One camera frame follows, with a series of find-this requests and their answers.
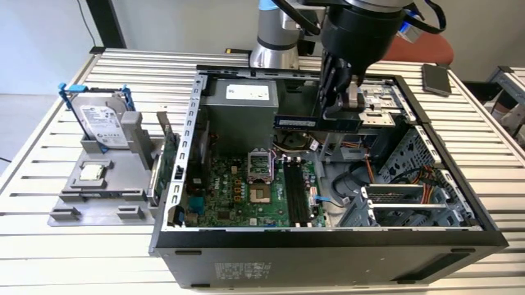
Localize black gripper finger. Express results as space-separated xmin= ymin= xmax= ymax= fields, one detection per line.
xmin=336 ymin=58 xmax=365 ymax=112
xmin=321 ymin=51 xmax=344 ymax=122

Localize dark RAM stick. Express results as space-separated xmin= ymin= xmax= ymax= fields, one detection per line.
xmin=273 ymin=114 xmax=365 ymax=133
xmin=60 ymin=191 xmax=145 ymax=200

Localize metal drive cage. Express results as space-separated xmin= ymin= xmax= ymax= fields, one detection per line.
xmin=316 ymin=76 xmax=416 ymax=160

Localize red office chair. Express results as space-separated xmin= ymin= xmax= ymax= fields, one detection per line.
xmin=372 ymin=30 xmax=455 ymax=67

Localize black smartphone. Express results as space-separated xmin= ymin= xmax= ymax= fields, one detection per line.
xmin=423 ymin=63 xmax=452 ymax=98

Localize grey power supply unit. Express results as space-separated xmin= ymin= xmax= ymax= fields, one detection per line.
xmin=199 ymin=78 xmax=281 ymax=154

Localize grey blue disk bay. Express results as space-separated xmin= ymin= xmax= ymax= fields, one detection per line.
xmin=338 ymin=183 xmax=480 ymax=229

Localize metal socket cover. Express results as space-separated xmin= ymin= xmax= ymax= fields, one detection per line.
xmin=248 ymin=149 xmax=276 ymax=182

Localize CPU socket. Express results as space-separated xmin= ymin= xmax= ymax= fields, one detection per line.
xmin=249 ymin=183 xmax=274 ymax=205

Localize seated person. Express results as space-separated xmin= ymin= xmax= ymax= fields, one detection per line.
xmin=491 ymin=92 xmax=525 ymax=136

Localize green motherboard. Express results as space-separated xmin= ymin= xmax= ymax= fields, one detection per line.
xmin=185 ymin=150 xmax=329 ymax=228

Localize green graphics card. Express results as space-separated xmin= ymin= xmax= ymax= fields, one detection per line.
xmin=150 ymin=112 xmax=182 ymax=207

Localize blue expansion slot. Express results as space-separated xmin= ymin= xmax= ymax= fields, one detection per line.
xmin=189 ymin=198 xmax=206 ymax=216

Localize hard disk in blue carrier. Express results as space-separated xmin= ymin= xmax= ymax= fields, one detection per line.
xmin=56 ymin=82 xmax=137 ymax=151

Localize grey parts rack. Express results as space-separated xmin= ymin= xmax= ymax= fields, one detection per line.
xmin=47 ymin=112 xmax=165 ymax=228

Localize black open PC case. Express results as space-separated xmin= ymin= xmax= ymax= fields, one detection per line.
xmin=147 ymin=63 xmax=509 ymax=289

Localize silver CPU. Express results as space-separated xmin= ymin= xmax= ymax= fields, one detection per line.
xmin=78 ymin=164 xmax=106 ymax=181

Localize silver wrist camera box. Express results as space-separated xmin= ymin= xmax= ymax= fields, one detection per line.
xmin=397 ymin=17 xmax=427 ymax=44

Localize thick black camera cable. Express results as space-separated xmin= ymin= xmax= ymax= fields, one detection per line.
xmin=278 ymin=0 xmax=322 ymax=35

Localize power supply wire bundle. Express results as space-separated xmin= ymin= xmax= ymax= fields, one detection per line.
xmin=273 ymin=131 xmax=321 ymax=154

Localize thin orange red wires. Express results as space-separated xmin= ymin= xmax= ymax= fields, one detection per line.
xmin=340 ymin=136 xmax=377 ymax=187

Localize black cable bundle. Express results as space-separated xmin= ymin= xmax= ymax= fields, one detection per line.
xmin=330 ymin=170 xmax=370 ymax=201

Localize orange yellow wire bundle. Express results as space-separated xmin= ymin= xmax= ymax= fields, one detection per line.
xmin=419 ymin=165 xmax=444 ymax=205

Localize aluminium frame side table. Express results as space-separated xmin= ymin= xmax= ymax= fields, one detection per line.
xmin=487 ymin=65 xmax=525 ymax=102

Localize black upright post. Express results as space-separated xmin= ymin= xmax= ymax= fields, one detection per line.
xmin=85 ymin=0 xmax=127 ymax=50

